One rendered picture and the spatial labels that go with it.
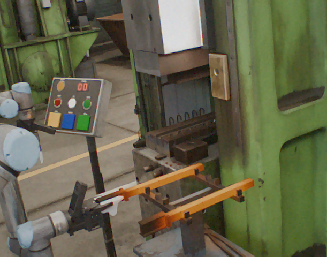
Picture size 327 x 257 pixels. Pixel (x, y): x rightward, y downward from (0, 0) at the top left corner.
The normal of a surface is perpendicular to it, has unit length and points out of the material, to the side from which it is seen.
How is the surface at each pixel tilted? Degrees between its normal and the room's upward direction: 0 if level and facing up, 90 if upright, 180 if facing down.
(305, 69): 89
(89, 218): 90
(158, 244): 0
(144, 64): 90
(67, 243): 0
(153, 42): 90
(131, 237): 0
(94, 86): 60
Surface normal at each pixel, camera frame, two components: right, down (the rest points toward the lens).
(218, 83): -0.84, 0.26
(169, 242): -0.11, -0.94
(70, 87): -0.51, -0.18
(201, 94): 0.54, 0.21
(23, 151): 0.75, 0.05
